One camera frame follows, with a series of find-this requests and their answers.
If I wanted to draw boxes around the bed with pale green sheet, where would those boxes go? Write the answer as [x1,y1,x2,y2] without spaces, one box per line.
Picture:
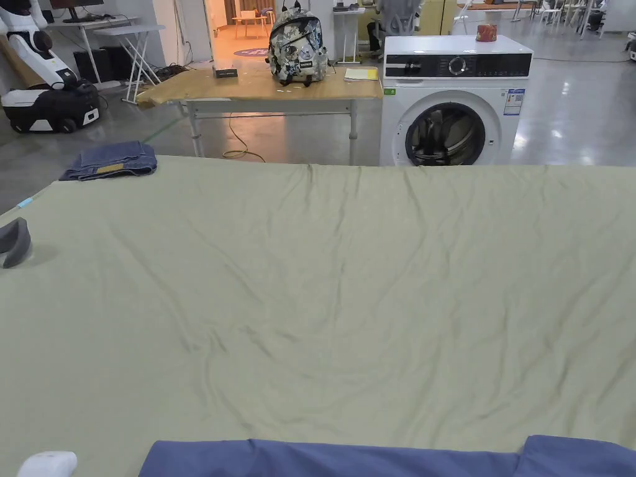
[0,155,636,477]

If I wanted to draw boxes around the yellow cable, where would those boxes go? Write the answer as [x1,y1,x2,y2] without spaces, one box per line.
[222,112,266,162]

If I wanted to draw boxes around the blue shirt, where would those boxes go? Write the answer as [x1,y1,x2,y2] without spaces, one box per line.
[139,435,636,477]

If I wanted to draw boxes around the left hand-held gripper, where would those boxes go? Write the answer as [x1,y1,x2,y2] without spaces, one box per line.
[17,450,78,477]

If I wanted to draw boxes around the white folding table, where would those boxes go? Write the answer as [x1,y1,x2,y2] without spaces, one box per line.
[93,24,167,105]

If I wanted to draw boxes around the white desk with monitor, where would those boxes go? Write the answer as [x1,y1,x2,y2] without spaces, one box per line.
[45,0,140,84]

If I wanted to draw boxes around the wooden table with backpack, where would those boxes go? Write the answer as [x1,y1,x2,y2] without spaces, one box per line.
[137,0,384,166]

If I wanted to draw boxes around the folded blue jeans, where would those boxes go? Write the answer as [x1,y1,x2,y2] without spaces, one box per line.
[59,141,158,182]

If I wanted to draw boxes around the white and black robot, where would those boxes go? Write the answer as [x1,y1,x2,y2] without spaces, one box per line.
[0,0,101,135]

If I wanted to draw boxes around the small wooden table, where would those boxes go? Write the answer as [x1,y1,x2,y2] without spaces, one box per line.
[231,11,269,40]

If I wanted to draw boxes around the white washing machine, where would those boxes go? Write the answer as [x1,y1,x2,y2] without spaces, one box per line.
[379,24,535,167]

